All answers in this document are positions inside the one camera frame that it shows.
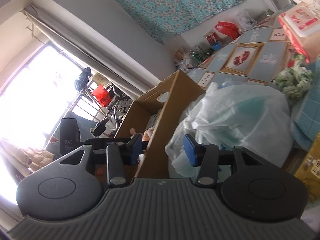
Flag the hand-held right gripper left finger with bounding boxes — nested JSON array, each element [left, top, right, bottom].
[[60, 133, 143, 187]]

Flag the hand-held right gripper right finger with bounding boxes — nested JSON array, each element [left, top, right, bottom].
[[183, 133, 259, 187]]

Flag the pink plush toy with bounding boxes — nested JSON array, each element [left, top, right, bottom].
[[129, 127, 153, 143]]

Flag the brown cardboard box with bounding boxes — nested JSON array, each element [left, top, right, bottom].
[[114, 70, 207, 179]]

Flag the white printed plastic bag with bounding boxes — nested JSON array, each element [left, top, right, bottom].
[[165, 81, 299, 181]]

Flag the light blue towel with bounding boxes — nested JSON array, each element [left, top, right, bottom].
[[291, 57, 320, 153]]

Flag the green floral scrunchie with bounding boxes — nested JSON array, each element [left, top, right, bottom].
[[275, 54, 314, 99]]

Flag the metal balcony railing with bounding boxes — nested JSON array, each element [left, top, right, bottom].
[[62, 90, 111, 131]]

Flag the black wheelchair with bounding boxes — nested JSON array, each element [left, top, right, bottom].
[[90, 85, 133, 141]]

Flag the beige padded jacket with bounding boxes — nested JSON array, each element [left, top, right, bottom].
[[0, 137, 55, 173]]

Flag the red hanging bag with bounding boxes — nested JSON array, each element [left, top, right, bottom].
[[91, 84, 111, 107]]

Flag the dark blue umbrella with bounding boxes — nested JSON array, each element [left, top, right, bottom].
[[75, 67, 93, 92]]

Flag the crumpled white plastic bag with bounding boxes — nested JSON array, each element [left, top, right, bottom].
[[175, 52, 198, 72]]

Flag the beige curtain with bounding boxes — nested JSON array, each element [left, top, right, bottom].
[[22, 5, 163, 101]]

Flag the green plastic bottle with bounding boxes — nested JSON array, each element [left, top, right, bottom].
[[192, 45, 214, 61]]

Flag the red snack packet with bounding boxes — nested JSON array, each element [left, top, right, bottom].
[[204, 30, 217, 44]]

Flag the red plastic bag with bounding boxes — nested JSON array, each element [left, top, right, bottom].
[[215, 21, 241, 40]]

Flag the yellow brown printed carton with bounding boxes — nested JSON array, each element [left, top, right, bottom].
[[294, 133, 320, 203]]

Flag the clear plastic bag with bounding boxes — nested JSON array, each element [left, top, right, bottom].
[[235, 9, 258, 32]]

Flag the pink wet wipes pack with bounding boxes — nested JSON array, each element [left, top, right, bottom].
[[277, 1, 320, 63]]

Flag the teal floral wall cloth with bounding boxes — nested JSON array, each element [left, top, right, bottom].
[[107, 0, 244, 44]]

